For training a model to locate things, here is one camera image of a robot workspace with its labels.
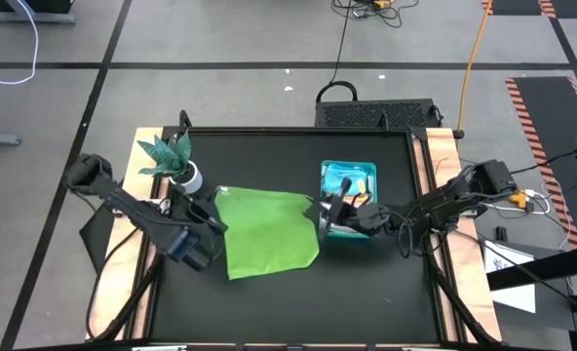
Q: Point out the fake plant in white pot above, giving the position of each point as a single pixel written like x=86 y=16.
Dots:
x=171 y=156

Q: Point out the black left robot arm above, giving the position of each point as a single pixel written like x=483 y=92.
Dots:
x=123 y=205

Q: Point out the wooden side board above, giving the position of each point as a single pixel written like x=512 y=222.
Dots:
x=115 y=287
x=442 y=144

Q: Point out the lime green microfiber towel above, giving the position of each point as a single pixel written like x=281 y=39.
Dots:
x=269 y=234

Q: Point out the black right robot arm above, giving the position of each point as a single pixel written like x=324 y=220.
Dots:
x=454 y=200

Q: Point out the black hazard striped mat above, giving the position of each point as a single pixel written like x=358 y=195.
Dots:
x=517 y=6
x=547 y=122

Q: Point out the black flat sheet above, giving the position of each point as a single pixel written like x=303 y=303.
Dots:
x=93 y=241

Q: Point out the black table frame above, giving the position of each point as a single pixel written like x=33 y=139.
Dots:
x=293 y=129

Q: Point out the white label strip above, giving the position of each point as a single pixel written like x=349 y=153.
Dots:
x=159 y=348

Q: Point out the black computer case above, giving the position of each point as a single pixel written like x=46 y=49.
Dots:
x=376 y=113

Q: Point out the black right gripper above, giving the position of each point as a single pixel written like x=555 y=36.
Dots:
x=361 y=219

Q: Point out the small black block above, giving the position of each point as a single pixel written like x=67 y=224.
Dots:
x=501 y=233

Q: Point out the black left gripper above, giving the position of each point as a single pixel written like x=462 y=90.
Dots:
x=191 y=212

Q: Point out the black frame beam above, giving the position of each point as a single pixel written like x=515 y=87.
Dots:
x=537 y=270

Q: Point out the teal plastic bin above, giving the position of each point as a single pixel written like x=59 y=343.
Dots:
x=349 y=162

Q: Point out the bright blue microfiber towel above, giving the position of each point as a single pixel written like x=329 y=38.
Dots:
x=347 y=171

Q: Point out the white printed sign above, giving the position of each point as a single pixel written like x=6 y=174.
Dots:
x=512 y=297

